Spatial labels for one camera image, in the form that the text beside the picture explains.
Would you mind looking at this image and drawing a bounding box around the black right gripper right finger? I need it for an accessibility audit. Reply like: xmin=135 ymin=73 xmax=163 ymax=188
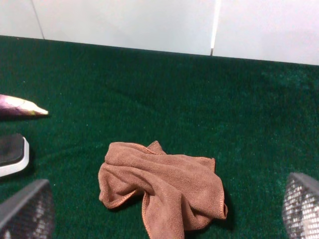
xmin=282 ymin=172 xmax=319 ymax=239

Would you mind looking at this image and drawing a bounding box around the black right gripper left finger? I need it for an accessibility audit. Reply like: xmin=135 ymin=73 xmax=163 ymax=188
xmin=0 ymin=179 xmax=55 ymax=239

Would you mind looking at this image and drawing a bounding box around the purple eggplant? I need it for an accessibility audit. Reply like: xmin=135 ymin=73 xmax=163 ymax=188
xmin=0 ymin=94 xmax=49 ymax=120

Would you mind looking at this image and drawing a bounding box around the black and white board eraser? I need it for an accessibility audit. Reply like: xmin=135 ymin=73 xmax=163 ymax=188
xmin=0 ymin=133 xmax=29 ymax=177

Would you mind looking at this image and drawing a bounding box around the green velvet table cloth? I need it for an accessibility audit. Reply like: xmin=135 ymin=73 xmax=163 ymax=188
xmin=0 ymin=37 xmax=319 ymax=239

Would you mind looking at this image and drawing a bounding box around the orange microfiber cloth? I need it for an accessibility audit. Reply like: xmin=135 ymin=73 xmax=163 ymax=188
xmin=98 ymin=141 xmax=228 ymax=239

